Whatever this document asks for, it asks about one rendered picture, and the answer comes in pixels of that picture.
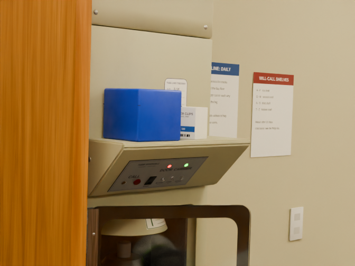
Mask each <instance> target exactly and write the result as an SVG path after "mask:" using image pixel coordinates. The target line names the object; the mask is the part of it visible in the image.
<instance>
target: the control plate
mask: <svg viewBox="0 0 355 266"><path fill-rule="evenodd" d="M207 158H208V157H189V158H169V159H149V160H130V161H129V162H128V164H127V165H126V166H125V168H124V169H123V171H122V172H121V173H120V175H119V176H118V177H117V179H116V180H115V181H114V183H113V184H112V186H111V187H110V189H109V190H108V191H107V192H115V191H127V190H134V189H145V188H156V187H168V186H179V185H186V184H187V182H188V181H189V180H190V179H191V178H192V176H193V175H194V174H195V173H196V172H197V170H198V169H199V168H200V167H201V165H202V164H203V163H204V162H205V161H206V159H207ZM187 163H188V164H189V165H188V166H187V167H184V165H185V164H187ZM170 164H172V166H171V167H170V168H167V166H168V165H170ZM151 176H157V177H156V178H155V179H154V181H153V182H152V183H151V184H150V185H144V184H145V183H146V182H147V180H148V179H149V178H150V177H151ZM181 176H183V180H181V179H179V178H180V177H181ZM163 177H164V178H165V179H164V181H161V180H160V179H161V178H163ZM171 177H174V180H170V178H171ZM137 179H140V180H141V182H140V183H139V184H138V185H134V183H133V182H134V181H135V180H137ZM123 181H126V184H124V185H122V184H121V183H122V182H123Z"/></svg>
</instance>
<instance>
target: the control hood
mask: <svg viewBox="0 0 355 266"><path fill-rule="evenodd" d="M249 144H250V140H249V139H242V138H230V137H218V136H207V139H195V140H194V139H180V140H179V141H149V142H135V141H125V140H116V139H106V138H89V148H88V192H87V196H99V195H110V194H121V193H132V192H142V191H153V190H160V189H171V188H182V187H193V186H204V185H214V184H216V183H217V182H218V181H219V180H220V179H221V178H222V177H223V175H224V174H225V173H226V172H227V171H228V170H229V168H230V167H231V166H232V165H233V164H234V163H235V162H236V160H237V159H238V158H239V157H240V156H241V155H242V153H243V152H244V151H245V150H246V149H247V148H248V147H249ZM189 157H208V158H207V159H206V161H205V162H204V163H203V164H202V165H201V167H200V168H199V169H198V170H197V172H196V173H195V174H194V175H193V176H192V178H191V179H190V180H189V181H188V182H187V184H186V185H179V186H168V187H156V188H145V189H134V190H127V191H115V192H107V191H108V190H109V189H110V187H111V186H112V184H113V183H114V181H115V180H116V179H117V177H118V176H119V175H120V173H121V172H122V171H123V169H124V168H125V166H126V165H127V164H128V162H129V161H130V160H149V159H169V158H189Z"/></svg>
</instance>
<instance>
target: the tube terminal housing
mask: <svg viewBox="0 0 355 266"><path fill-rule="evenodd" d="M211 60H212V39H203V38H198V37H189V36H180V35H172V34H163V33H154V32H145V31H137V30H128V29H123V28H114V27H105V26H96V25H91V60H90V104H89V138H104V137H103V130H104V104H103V103H104V90H105V88H127V89H160V90H164V79H165V78H177V79H187V80H188V89H187V107H207V108H208V122H207V136H209V123H210V92H211ZM207 192H208V186H207V185H204V186H193V187H182V188H171V189H160V190H153V191H142V192H132V193H121V194H110V195H99V196H87V208H88V207H93V208H94V207H96V206H144V205H207Z"/></svg>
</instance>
